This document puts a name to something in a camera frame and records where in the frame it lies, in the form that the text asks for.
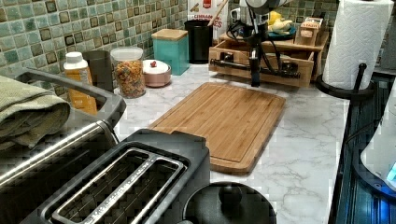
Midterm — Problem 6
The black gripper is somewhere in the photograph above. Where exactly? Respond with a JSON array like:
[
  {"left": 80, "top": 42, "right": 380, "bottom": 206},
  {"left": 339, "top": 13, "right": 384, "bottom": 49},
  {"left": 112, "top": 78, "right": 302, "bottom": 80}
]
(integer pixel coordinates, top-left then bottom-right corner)
[{"left": 246, "top": 23, "right": 268, "bottom": 87}]

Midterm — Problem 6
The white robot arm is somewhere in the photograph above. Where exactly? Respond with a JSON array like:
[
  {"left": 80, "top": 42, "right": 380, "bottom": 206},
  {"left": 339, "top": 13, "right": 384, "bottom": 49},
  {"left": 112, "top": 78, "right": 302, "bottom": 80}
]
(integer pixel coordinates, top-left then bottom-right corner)
[{"left": 227, "top": 0, "right": 292, "bottom": 87}]

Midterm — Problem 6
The wooden drawer organizer shelf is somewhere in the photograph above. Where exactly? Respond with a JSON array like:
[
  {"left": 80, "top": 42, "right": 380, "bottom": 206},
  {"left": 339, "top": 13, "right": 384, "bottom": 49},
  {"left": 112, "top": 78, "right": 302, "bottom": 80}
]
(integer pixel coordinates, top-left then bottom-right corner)
[{"left": 218, "top": 29, "right": 330, "bottom": 82}]

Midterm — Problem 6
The blue plate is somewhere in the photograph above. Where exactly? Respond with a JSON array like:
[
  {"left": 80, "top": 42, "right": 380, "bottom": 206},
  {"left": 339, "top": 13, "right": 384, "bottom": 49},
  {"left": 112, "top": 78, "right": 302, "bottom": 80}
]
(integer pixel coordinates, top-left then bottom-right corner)
[{"left": 268, "top": 27, "right": 296, "bottom": 41}]

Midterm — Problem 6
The stash tea box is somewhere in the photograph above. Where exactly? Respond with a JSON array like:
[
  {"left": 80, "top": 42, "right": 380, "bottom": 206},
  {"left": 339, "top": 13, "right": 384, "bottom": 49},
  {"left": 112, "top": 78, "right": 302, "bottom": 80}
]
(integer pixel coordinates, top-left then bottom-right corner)
[{"left": 294, "top": 17, "right": 323, "bottom": 46}]

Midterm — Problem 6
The black utensil holder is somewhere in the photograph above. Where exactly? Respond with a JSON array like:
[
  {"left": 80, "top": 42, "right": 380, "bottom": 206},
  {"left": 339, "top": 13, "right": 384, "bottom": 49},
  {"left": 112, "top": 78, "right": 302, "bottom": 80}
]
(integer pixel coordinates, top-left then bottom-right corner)
[{"left": 184, "top": 20, "right": 213, "bottom": 63}]

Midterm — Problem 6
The bamboo cutting board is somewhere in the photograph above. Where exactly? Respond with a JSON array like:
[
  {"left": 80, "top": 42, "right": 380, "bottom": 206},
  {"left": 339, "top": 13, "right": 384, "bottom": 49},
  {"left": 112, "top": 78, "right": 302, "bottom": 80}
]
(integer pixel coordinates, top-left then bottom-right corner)
[{"left": 149, "top": 82, "right": 286, "bottom": 175}]

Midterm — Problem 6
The wooden spoon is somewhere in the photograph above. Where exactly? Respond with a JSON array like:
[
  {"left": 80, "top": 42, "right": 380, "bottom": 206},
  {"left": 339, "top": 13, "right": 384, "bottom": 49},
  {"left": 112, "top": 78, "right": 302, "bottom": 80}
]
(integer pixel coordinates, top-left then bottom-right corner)
[{"left": 207, "top": 0, "right": 229, "bottom": 27}]

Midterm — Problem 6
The cereal box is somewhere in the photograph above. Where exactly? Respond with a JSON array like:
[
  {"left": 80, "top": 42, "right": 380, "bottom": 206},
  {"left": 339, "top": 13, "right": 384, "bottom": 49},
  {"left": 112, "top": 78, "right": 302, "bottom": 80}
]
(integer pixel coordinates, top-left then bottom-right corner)
[{"left": 187, "top": 0, "right": 228, "bottom": 40}]

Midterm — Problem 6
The teal canister with wooden lid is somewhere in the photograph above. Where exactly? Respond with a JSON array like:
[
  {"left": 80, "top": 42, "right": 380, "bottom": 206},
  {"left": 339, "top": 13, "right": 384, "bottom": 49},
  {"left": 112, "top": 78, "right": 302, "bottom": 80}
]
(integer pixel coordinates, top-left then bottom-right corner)
[{"left": 151, "top": 29, "right": 190, "bottom": 76}]

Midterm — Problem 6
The black paper towel holder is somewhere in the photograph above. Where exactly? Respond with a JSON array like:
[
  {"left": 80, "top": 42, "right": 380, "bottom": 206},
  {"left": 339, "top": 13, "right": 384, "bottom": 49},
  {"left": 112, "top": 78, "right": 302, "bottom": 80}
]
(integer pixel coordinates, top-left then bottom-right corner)
[{"left": 315, "top": 63, "right": 376, "bottom": 101}]

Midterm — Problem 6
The pink bowl with white lid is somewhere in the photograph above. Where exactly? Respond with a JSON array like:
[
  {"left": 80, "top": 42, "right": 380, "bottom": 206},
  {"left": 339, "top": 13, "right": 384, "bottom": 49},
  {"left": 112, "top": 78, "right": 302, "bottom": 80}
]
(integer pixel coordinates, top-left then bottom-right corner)
[{"left": 143, "top": 60, "right": 172, "bottom": 88}]

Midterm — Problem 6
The paper towel roll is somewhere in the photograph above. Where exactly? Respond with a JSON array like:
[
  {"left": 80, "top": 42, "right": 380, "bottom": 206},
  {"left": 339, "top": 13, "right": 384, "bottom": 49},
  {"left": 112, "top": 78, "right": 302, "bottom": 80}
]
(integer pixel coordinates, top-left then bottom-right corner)
[{"left": 322, "top": 0, "right": 394, "bottom": 90}]

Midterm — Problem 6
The glass jar with pasta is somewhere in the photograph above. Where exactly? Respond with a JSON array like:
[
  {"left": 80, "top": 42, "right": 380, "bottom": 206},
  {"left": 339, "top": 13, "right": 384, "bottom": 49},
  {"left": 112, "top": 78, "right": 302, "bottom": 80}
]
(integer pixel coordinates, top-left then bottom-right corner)
[{"left": 110, "top": 47, "right": 146, "bottom": 98}]

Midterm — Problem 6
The black kettle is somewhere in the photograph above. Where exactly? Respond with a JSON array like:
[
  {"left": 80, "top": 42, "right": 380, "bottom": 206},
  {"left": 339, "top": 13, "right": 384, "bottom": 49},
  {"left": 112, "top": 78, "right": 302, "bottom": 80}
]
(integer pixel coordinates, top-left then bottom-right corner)
[{"left": 182, "top": 182, "right": 276, "bottom": 224}]

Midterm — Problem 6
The dark grey cup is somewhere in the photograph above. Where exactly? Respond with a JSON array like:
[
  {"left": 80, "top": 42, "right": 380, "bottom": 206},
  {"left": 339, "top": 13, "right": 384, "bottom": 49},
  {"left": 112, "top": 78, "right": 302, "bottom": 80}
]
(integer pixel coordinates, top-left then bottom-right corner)
[{"left": 82, "top": 50, "right": 114, "bottom": 92}]

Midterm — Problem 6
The black toaster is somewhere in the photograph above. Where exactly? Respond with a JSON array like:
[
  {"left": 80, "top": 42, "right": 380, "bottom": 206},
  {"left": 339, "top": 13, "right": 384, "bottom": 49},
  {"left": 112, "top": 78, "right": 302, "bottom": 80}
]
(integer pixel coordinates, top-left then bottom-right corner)
[{"left": 21, "top": 129, "right": 210, "bottom": 224}]

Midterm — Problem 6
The orange bottle with white cap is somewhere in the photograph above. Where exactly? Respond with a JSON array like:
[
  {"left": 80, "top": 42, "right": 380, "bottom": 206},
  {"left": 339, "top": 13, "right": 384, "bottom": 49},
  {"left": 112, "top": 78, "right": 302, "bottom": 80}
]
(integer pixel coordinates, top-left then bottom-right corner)
[{"left": 63, "top": 51, "right": 99, "bottom": 116}]

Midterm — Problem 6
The folded beige towel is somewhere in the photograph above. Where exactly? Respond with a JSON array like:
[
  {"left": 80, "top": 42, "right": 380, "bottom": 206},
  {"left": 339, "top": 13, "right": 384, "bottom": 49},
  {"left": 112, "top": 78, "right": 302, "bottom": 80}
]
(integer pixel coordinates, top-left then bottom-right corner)
[{"left": 0, "top": 77, "right": 70, "bottom": 150}]

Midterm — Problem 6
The stainless toaster oven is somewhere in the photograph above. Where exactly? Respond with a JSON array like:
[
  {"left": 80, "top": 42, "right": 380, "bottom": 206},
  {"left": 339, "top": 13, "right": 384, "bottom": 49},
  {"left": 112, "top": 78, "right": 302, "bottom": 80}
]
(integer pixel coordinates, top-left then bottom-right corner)
[{"left": 0, "top": 68, "right": 126, "bottom": 224}]

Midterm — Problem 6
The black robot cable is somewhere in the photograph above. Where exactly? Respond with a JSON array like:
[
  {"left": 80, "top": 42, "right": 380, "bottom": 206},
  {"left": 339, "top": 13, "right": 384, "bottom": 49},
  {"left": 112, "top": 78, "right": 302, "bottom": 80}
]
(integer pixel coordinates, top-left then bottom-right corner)
[{"left": 225, "top": 15, "right": 283, "bottom": 76}]

